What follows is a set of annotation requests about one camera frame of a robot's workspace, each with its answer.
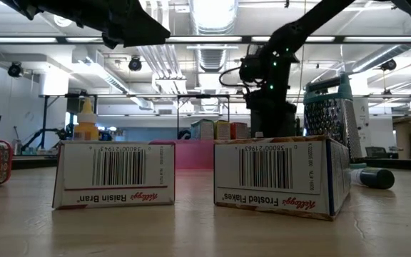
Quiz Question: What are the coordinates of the Frosted Flakes cereal box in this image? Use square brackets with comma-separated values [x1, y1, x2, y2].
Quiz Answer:
[213, 134, 353, 222]

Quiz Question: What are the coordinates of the small white-capped dropper bottle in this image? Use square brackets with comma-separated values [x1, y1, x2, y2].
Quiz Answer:
[350, 166, 396, 191]

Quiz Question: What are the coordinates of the small yellow carton box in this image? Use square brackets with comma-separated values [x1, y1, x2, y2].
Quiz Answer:
[213, 120, 233, 141]

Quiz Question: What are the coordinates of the black ceiling camera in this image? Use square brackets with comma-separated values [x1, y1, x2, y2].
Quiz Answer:
[7, 61, 24, 79]
[380, 59, 398, 72]
[128, 56, 143, 72]

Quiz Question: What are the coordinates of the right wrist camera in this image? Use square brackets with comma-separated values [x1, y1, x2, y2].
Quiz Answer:
[238, 44, 265, 86]

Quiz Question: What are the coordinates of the black aluminium rig frame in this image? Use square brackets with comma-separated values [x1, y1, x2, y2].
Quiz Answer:
[0, 34, 411, 171]

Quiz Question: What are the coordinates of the small green carton box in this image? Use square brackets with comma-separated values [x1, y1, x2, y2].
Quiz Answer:
[190, 119, 215, 141]

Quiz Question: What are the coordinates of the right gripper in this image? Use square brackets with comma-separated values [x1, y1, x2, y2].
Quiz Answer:
[244, 46, 299, 138]

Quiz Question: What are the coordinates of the pink plastic tray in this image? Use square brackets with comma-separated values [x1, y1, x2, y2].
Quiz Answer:
[151, 138, 217, 170]

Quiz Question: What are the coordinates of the yellow squeeze bottle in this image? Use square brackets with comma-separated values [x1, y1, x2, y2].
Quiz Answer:
[72, 98, 100, 142]

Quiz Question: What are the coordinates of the Raisin Bran cereal box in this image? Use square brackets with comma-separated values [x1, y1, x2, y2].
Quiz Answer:
[51, 140, 176, 211]

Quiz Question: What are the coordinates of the silver ventilation duct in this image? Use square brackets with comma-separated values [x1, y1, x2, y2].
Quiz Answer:
[190, 0, 239, 74]

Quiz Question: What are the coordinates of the black background frame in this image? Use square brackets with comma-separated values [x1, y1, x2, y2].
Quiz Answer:
[40, 93, 232, 151]

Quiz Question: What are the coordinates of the small red cereal box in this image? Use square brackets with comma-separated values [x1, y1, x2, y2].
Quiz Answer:
[230, 121, 249, 141]

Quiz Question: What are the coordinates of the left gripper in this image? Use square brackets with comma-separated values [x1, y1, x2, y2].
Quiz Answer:
[48, 0, 171, 50]

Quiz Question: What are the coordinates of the steel box grater teal trim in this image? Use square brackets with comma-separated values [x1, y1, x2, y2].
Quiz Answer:
[303, 73, 372, 170]

